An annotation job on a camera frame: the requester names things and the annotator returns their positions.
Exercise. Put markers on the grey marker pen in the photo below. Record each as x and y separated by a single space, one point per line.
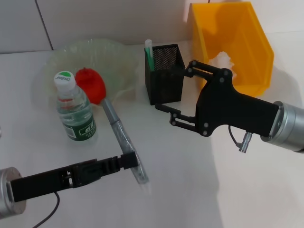
118 133

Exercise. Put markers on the white paper ball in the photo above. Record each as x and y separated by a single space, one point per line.
223 59

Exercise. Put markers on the clear green-label water bottle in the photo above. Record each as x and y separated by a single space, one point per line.
76 111

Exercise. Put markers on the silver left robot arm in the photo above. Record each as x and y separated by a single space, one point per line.
7 190

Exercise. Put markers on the black mesh pen holder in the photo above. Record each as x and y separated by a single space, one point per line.
164 88

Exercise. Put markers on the red-orange toy orange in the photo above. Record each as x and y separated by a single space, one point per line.
95 85

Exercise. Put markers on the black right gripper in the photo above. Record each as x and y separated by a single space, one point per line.
228 107

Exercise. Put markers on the yellow plastic bin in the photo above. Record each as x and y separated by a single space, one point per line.
237 31

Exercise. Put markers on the pale green glass fruit plate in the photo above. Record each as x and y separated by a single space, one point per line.
111 59

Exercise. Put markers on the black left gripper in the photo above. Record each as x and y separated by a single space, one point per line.
47 180

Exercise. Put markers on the silver right wrist pin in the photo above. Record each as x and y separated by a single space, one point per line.
245 142

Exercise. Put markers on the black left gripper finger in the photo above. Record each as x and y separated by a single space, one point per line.
126 161

